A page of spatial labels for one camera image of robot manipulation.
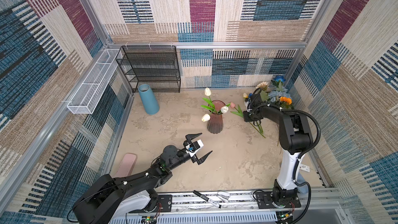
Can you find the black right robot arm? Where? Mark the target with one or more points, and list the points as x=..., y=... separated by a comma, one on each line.
x=299, y=132

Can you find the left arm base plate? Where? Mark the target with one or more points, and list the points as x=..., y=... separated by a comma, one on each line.
x=162, y=202

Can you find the dark red glass vase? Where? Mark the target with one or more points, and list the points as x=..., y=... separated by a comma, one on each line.
x=215, y=124

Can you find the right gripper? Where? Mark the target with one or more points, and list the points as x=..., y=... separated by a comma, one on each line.
x=246, y=119

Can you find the mixed blue orange bouquet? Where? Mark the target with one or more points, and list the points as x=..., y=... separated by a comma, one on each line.
x=275, y=93

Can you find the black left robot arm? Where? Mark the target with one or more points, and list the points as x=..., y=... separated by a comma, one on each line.
x=103, y=200

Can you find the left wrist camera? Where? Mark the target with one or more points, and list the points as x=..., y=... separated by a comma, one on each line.
x=193, y=147

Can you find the pink tulip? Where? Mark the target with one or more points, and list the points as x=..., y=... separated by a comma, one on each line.
x=256, y=124

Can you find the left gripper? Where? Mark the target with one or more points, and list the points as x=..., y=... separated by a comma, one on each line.
x=199, y=160

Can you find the black marker pen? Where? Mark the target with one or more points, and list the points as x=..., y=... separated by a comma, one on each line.
x=207, y=199

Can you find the white wire mesh basket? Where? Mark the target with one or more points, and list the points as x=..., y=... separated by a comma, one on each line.
x=89, y=93

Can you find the black wire shelf rack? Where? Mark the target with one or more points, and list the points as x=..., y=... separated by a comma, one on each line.
x=156, y=66

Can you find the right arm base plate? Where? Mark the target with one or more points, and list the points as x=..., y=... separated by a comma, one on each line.
x=265, y=201

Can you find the pink flat tray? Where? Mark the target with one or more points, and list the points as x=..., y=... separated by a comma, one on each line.
x=127, y=165

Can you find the teal cylindrical vase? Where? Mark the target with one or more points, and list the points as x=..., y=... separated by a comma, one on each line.
x=149, y=101

